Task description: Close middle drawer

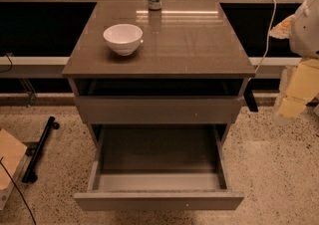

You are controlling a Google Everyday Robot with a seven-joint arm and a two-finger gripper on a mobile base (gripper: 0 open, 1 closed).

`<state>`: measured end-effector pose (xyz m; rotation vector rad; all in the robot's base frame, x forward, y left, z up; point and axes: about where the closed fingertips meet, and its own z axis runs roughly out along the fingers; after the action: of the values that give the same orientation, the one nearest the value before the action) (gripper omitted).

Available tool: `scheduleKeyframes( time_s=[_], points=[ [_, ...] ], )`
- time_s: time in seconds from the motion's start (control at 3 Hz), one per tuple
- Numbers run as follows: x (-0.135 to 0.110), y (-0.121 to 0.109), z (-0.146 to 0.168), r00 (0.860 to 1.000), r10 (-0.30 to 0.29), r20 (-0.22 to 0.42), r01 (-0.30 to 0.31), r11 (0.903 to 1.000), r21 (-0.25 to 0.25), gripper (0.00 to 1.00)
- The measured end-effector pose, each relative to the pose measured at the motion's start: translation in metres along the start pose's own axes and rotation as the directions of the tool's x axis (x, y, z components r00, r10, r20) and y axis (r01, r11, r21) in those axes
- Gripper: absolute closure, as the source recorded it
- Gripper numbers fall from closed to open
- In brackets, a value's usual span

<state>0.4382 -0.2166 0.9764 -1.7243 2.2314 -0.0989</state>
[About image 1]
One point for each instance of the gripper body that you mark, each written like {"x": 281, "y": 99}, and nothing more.
{"x": 306, "y": 33}

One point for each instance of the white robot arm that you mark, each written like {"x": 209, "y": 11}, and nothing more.
{"x": 304, "y": 34}

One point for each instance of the grey drawer cabinet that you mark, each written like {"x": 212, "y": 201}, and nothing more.
{"x": 188, "y": 51}

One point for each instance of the white ceramic bowl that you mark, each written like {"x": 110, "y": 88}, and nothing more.
{"x": 123, "y": 39}

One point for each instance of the black metal bar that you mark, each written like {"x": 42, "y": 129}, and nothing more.
{"x": 30, "y": 174}

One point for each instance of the wooden board on frame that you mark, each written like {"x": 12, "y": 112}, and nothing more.
{"x": 12, "y": 153}

